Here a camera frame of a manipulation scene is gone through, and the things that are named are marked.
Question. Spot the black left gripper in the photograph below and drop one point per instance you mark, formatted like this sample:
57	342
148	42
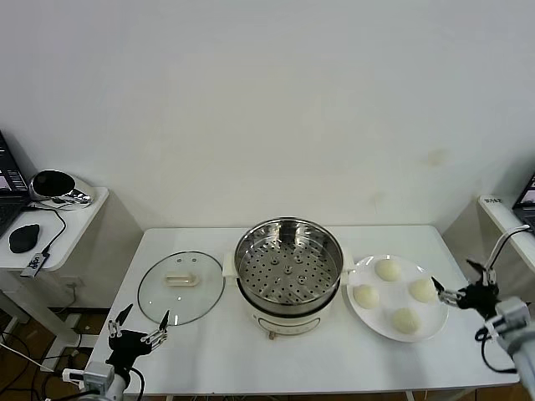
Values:
125	343

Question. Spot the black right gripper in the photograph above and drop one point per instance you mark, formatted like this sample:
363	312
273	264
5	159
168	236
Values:
480	297

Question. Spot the white steamed baozi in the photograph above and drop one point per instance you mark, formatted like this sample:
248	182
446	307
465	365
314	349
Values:
405	321
388	270
366	296
422	290

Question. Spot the round glass pot lid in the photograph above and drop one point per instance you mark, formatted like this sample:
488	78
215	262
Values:
188	301

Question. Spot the perforated steel steamer basket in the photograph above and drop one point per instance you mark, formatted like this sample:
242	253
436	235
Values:
287	267

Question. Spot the white power strip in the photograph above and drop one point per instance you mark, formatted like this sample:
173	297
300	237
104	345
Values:
72	321

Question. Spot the round brown floor object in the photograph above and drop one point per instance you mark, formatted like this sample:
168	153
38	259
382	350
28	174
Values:
77	360

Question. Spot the round white plate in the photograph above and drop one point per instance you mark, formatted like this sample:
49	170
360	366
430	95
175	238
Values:
376	321

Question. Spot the black open laptop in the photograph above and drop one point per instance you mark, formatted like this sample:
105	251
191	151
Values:
8	200
527	196

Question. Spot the silver usb hub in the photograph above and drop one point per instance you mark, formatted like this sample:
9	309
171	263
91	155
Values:
34	264

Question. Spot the cream electric cooking pot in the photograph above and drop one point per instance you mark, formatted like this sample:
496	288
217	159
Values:
288	323

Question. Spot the black computer mouse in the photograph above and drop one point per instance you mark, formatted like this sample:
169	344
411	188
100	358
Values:
24	238

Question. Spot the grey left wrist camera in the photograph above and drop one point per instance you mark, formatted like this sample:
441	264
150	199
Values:
98	375

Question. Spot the white wall socket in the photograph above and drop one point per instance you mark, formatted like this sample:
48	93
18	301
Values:
75	285

